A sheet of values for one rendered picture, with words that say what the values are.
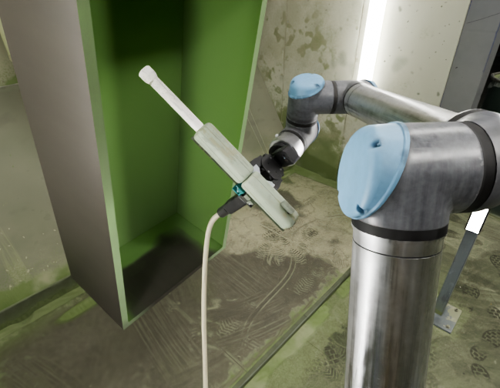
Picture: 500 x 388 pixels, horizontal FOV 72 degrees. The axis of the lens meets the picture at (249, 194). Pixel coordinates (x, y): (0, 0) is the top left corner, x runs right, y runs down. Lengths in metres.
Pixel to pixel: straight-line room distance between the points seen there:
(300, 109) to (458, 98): 1.75
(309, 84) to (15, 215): 1.76
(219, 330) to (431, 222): 1.61
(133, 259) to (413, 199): 1.43
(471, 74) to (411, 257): 2.17
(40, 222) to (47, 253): 0.18
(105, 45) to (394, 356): 1.12
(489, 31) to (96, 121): 2.18
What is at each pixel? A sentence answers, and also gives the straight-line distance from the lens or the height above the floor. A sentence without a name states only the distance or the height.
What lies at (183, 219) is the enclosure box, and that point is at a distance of 1.87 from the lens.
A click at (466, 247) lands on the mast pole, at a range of 1.99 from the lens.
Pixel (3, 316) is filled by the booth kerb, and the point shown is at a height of 0.13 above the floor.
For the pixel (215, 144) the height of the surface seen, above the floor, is 1.30.
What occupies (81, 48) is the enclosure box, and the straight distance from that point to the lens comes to 0.80.
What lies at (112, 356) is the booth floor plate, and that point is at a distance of 1.98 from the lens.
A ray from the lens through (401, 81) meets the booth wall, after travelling 2.69.
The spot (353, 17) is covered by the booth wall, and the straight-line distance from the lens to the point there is 2.81.
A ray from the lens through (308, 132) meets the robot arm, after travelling 1.01.
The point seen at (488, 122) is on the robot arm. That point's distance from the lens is 0.51.
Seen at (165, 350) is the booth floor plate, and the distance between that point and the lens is 1.93.
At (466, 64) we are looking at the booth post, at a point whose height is 1.17.
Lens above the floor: 1.61
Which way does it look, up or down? 32 degrees down
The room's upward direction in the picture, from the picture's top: straight up
